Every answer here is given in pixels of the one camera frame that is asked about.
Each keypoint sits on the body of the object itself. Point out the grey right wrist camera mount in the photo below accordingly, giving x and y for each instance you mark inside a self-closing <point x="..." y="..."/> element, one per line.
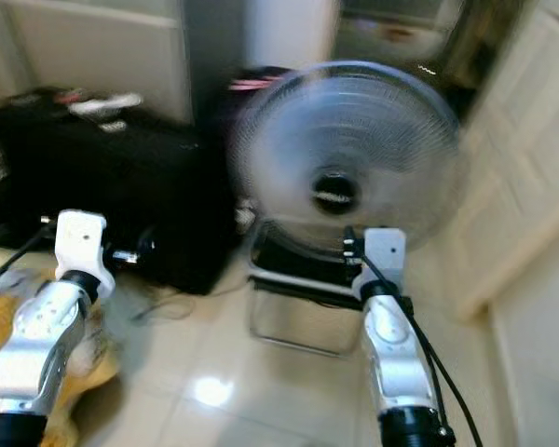
<point x="384" y="253"/>

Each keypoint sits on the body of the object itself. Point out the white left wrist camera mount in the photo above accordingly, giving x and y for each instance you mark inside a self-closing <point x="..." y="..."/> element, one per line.
<point x="82" y="247"/>

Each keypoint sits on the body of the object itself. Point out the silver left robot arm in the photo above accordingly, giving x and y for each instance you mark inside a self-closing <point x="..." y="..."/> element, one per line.
<point x="37" y="354"/>

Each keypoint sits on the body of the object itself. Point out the orange cartoon print blanket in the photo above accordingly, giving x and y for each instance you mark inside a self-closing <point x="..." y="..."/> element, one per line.
<point x="79" y="382"/>

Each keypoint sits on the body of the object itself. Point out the large black bag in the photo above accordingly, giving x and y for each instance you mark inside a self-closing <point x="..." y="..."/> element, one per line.
<point x="102" y="177"/>

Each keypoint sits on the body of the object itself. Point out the white panelled door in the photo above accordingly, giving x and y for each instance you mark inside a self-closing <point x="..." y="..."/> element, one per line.
<point x="522" y="158"/>

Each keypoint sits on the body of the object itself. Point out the white standing floor fan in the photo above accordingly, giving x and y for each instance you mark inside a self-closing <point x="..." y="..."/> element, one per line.
<point x="345" y="140"/>

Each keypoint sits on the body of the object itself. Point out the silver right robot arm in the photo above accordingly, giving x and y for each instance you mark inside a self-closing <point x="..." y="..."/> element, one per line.
<point x="396" y="354"/>

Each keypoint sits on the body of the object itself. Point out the pink striped dark item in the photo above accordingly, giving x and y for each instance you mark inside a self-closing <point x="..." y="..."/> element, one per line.
<point x="256" y="82"/>

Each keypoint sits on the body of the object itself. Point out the small white item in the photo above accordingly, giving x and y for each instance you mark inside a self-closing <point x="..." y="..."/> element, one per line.
<point x="107" y="102"/>

